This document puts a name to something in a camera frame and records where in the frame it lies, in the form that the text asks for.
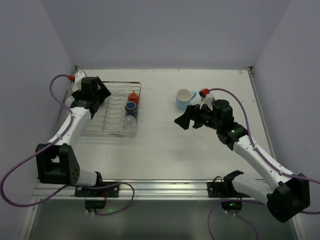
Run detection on light blue mug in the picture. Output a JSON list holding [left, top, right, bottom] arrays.
[[175, 89, 197, 111]]

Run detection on dark blue mug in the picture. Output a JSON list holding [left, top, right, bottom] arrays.
[[98, 97, 105, 106]]

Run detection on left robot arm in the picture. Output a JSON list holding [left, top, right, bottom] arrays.
[[35, 76, 111, 187]]

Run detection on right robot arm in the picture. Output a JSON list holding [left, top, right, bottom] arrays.
[[174, 99, 310, 223]]

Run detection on clear glass in rack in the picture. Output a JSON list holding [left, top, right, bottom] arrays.
[[124, 115, 137, 132]]

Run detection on white upside-down cup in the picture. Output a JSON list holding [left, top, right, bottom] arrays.
[[65, 97, 74, 108]]

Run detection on orange cup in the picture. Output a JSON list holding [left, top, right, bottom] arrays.
[[128, 91, 139, 105]]

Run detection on small blue cup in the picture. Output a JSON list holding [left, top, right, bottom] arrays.
[[125, 101, 138, 118]]

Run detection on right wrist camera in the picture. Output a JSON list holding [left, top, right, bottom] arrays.
[[198, 88, 215, 109]]

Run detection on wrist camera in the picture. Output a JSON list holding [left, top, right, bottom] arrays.
[[69, 70, 87, 93], [198, 88, 215, 109]]

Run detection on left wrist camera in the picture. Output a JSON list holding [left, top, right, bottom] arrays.
[[69, 70, 87, 93]]

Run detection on metal wire dish rack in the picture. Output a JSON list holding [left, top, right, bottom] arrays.
[[81, 81, 141, 138]]

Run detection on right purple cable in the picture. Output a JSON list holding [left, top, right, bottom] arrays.
[[207, 87, 320, 240]]

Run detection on purple cable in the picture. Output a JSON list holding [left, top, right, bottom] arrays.
[[207, 87, 320, 240], [0, 73, 76, 207]]

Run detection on aluminium front rail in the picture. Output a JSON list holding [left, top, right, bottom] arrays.
[[31, 179, 293, 201]]

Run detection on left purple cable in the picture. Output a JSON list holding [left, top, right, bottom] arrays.
[[0, 73, 76, 207]]

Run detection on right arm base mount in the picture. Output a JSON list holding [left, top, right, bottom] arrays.
[[206, 176, 249, 214]]

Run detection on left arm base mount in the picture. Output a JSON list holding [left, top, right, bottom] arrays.
[[74, 181, 119, 212]]

